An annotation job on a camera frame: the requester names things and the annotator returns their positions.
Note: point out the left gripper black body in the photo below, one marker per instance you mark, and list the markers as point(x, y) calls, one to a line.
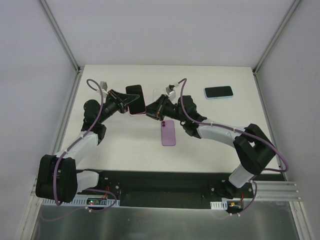
point(119, 101)

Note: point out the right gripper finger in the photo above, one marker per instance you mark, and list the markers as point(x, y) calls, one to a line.
point(155, 115)
point(156, 105)

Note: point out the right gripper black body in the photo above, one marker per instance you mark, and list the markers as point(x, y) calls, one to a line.
point(160, 107)

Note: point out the clear purple phone case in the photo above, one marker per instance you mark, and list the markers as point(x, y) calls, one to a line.
point(157, 93)

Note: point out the pink phone case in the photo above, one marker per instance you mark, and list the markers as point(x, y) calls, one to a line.
point(138, 107)

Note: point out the purple phone black screen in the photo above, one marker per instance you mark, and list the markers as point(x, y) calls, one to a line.
point(168, 133)

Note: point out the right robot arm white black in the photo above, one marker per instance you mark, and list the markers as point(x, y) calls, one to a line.
point(252, 146)

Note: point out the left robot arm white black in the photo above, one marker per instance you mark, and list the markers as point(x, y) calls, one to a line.
point(58, 178)

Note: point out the black phone in blue case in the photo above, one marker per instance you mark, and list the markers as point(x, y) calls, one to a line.
point(218, 92)

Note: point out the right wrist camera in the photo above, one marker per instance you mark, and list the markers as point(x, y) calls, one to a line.
point(171, 91)

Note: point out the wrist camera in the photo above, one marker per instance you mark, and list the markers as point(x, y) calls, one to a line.
point(104, 86)
point(171, 91)

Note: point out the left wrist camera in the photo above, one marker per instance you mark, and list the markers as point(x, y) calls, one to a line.
point(104, 86)

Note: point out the left white cable duct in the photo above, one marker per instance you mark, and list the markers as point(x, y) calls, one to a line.
point(91, 202)

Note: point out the white cable duct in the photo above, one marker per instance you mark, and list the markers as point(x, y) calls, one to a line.
point(91, 202)
point(219, 205)

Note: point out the right white cable duct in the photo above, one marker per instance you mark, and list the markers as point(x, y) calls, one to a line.
point(219, 205)

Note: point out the left aluminium corner post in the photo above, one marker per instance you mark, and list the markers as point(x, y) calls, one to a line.
point(59, 35)

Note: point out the aluminium corner post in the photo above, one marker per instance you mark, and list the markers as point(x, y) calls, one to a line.
point(293, 7)
point(59, 35)

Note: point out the right aluminium corner post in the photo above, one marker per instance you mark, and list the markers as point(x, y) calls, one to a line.
point(293, 7)

